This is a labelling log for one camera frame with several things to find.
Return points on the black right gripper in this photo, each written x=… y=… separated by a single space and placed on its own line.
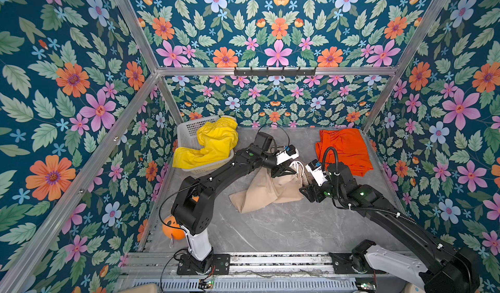
x=310 y=189

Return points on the black hook rail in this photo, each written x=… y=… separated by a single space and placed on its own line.
x=274 y=72

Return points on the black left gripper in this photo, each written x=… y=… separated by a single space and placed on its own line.
x=281 y=169

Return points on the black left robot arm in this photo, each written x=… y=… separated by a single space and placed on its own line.
x=193 y=207

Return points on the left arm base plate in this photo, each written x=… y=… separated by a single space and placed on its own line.
x=203 y=263

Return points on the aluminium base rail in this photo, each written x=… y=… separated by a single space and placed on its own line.
x=273 y=272

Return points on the beige shorts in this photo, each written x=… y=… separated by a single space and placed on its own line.
x=265 y=190

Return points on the yellow shorts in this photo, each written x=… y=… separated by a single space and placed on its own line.
x=217 y=140

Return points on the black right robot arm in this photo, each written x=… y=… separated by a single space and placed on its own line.
x=435 y=265

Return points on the orange fish plush toy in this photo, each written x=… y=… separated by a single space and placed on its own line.
x=171 y=229

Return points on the white plastic laundry basket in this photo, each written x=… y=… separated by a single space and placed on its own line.
x=187 y=137

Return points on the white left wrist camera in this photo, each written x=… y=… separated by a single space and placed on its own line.
x=290 y=153

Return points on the aluminium frame post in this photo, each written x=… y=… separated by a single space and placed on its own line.
x=132 y=22

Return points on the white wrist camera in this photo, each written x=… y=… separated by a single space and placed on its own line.
x=290 y=153
x=315 y=169

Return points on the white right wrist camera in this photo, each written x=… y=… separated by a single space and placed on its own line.
x=315 y=169

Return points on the orange shorts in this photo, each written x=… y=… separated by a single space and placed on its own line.
x=351 y=149

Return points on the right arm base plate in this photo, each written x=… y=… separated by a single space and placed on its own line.
x=344 y=263

